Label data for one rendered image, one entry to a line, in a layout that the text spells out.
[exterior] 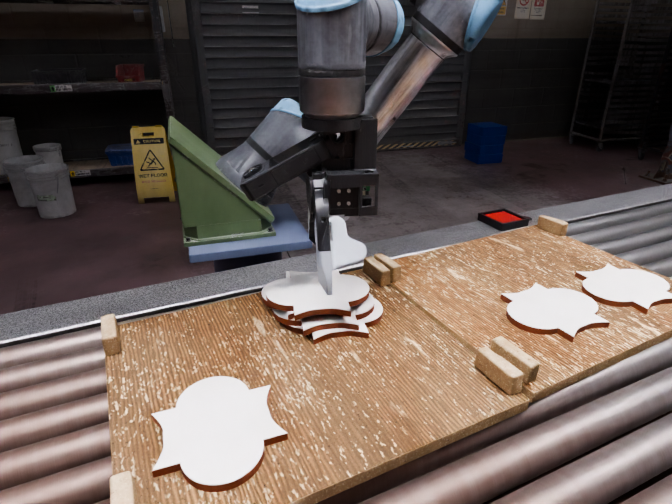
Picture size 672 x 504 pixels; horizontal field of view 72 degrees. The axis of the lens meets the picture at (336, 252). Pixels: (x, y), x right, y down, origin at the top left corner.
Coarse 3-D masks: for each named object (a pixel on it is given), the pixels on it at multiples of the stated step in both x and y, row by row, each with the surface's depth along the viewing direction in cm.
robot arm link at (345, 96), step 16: (304, 80) 50; (320, 80) 49; (336, 80) 49; (352, 80) 49; (304, 96) 51; (320, 96) 49; (336, 96) 49; (352, 96) 50; (304, 112) 52; (320, 112) 50; (336, 112) 50; (352, 112) 51
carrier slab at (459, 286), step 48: (480, 240) 88; (528, 240) 88; (576, 240) 88; (432, 288) 72; (480, 288) 72; (528, 288) 72; (576, 288) 72; (480, 336) 60; (528, 336) 60; (576, 336) 60; (624, 336) 60; (528, 384) 52
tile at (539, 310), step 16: (544, 288) 70; (560, 288) 70; (512, 304) 65; (528, 304) 65; (544, 304) 65; (560, 304) 65; (576, 304) 65; (592, 304) 65; (512, 320) 63; (528, 320) 62; (544, 320) 62; (560, 320) 62; (576, 320) 62; (592, 320) 62
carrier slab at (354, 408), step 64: (192, 320) 64; (256, 320) 64; (384, 320) 64; (128, 384) 52; (192, 384) 52; (256, 384) 52; (320, 384) 52; (384, 384) 52; (448, 384) 52; (128, 448) 44; (320, 448) 44; (384, 448) 44
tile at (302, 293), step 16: (304, 272) 68; (336, 272) 68; (272, 288) 64; (288, 288) 64; (304, 288) 64; (320, 288) 64; (336, 288) 64; (352, 288) 64; (368, 288) 64; (272, 304) 61; (288, 304) 60; (304, 304) 60; (320, 304) 60; (336, 304) 60; (352, 304) 61
